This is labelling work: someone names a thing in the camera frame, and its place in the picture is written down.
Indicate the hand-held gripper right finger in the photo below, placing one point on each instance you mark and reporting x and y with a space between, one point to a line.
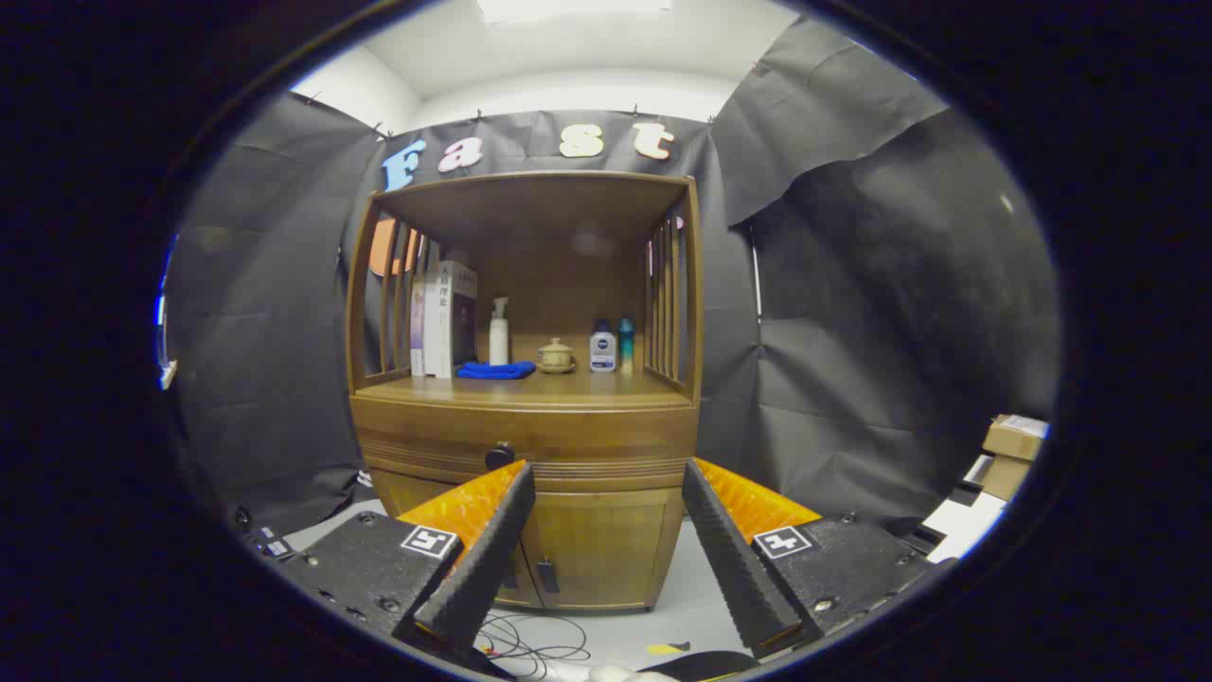
734 568

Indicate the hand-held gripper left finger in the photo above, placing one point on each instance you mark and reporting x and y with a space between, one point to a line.
488 559

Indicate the wooden drawer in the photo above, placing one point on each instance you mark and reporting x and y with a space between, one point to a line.
597 440

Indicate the wooden countertop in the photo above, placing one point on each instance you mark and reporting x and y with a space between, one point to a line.
568 388

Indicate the wooden cabinet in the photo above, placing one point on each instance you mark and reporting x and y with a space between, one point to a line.
530 208

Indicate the black shoe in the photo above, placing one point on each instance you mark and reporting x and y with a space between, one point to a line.
701 666

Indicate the yellow floor tape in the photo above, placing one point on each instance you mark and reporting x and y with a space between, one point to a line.
666 649

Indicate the white shoe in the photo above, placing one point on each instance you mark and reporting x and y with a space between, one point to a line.
615 674

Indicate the blue folded cloth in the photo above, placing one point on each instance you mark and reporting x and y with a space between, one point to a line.
494 370

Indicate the beige lidded ceramic cup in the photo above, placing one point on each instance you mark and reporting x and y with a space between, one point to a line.
555 357

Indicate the white pump bottle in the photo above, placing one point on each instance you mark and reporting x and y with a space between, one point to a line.
498 341

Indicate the small black device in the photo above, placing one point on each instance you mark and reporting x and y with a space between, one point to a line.
265 542

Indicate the white lotion bottle blue cap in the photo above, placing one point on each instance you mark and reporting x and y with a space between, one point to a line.
602 352

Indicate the lavender book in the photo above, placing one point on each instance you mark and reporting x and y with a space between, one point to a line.
417 332

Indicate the dark cover white spine book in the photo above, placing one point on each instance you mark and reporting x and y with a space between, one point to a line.
462 322

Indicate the teal bottle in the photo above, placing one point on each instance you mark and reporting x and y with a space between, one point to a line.
626 346

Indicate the black backdrop cloth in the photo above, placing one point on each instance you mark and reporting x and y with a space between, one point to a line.
852 332

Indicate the cardboard box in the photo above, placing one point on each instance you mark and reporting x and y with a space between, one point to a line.
1006 476
1013 438

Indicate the white pole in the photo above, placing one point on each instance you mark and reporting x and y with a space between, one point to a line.
757 275

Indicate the ceiling light panel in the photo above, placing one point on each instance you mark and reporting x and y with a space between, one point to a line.
568 8

